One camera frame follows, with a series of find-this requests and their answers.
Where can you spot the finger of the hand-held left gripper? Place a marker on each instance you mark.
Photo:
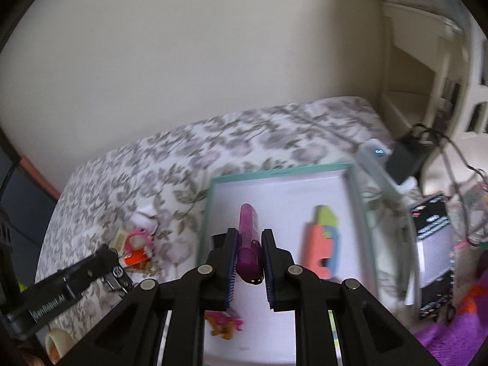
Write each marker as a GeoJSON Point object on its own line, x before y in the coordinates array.
{"type": "Point", "coordinates": [93, 265]}

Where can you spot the teal tray white inside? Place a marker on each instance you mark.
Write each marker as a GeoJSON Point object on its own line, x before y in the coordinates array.
{"type": "Point", "coordinates": [289, 198]}

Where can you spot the clear plastic bag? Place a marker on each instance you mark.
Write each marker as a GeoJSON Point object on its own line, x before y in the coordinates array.
{"type": "Point", "coordinates": [471, 213]}

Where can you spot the black power adapter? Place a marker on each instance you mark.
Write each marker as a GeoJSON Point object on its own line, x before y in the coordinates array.
{"type": "Point", "coordinates": [406, 156]}

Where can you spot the cream tape roll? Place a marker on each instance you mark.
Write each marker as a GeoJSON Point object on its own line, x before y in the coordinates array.
{"type": "Point", "coordinates": [57, 337]}

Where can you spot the coral and green toy block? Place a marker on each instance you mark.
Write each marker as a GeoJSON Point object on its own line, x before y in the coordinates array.
{"type": "Point", "coordinates": [316, 244]}

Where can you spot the white shelf unit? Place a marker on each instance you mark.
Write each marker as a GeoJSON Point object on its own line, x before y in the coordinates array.
{"type": "Point", "coordinates": [419, 26]}

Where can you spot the floral grey white blanket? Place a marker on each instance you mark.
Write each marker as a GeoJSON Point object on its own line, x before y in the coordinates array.
{"type": "Point", "coordinates": [152, 160]}

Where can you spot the dark cabinet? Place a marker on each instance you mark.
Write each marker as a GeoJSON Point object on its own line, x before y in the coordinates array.
{"type": "Point", "coordinates": [19, 206]}

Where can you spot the purple tube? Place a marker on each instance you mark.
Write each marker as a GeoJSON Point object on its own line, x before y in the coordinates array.
{"type": "Point", "coordinates": [248, 244]}

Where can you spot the pink wristwatch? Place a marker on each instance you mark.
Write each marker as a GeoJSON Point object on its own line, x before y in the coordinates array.
{"type": "Point", "coordinates": [137, 236]}

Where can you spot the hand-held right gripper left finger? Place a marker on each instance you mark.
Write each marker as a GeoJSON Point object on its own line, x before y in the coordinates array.
{"type": "Point", "coordinates": [230, 270]}

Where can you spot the black printed box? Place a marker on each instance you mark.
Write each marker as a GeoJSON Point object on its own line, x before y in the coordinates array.
{"type": "Point", "coordinates": [434, 289]}

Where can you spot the white device blue light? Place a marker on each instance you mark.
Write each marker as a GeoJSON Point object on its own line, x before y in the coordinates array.
{"type": "Point", "coordinates": [375, 156]}

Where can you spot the purple fuzzy cloth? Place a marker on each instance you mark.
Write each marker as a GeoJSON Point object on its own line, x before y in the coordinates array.
{"type": "Point", "coordinates": [457, 335]}

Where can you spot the red glue bottle white cap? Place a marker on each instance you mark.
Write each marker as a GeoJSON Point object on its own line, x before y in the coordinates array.
{"type": "Point", "coordinates": [135, 258]}

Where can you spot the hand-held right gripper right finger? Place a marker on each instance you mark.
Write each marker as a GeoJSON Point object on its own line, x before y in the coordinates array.
{"type": "Point", "coordinates": [268, 270]}

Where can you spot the brown dog toy pink helmet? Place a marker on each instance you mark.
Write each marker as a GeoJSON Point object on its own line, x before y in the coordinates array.
{"type": "Point", "coordinates": [223, 320]}

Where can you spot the cream cube frame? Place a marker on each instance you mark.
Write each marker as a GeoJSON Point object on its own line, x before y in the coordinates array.
{"type": "Point", "coordinates": [119, 241]}

